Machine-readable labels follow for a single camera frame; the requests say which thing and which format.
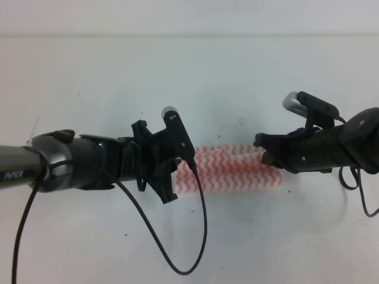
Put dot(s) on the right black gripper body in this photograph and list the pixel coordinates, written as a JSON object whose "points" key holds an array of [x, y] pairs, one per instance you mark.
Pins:
{"points": [[320, 152]]}

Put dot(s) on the pink white wavy striped towel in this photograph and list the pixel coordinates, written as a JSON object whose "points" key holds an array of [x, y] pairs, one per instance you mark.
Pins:
{"points": [[234, 168]]}

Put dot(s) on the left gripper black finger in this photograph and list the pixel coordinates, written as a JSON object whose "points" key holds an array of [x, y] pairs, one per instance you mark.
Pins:
{"points": [[140, 131], [162, 185]]}

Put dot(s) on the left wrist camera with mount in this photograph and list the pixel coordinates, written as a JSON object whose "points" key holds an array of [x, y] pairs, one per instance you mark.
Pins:
{"points": [[178, 134]]}

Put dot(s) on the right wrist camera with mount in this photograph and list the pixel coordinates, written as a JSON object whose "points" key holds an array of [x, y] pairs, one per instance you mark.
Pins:
{"points": [[316, 111]]}

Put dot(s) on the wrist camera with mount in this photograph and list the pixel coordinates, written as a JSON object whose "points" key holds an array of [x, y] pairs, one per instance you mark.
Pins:
{"points": [[178, 134], [316, 111]]}

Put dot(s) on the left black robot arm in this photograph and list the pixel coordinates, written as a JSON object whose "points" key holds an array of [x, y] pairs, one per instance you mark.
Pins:
{"points": [[91, 162]]}

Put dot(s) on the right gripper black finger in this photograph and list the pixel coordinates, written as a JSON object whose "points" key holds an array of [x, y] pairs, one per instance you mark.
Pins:
{"points": [[274, 159], [269, 140]]}

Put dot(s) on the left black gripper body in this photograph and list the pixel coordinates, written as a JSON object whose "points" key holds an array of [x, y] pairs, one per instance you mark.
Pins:
{"points": [[148, 161]]}

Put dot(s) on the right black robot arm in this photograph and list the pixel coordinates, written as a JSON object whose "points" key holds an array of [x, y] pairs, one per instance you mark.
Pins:
{"points": [[352, 144]]}

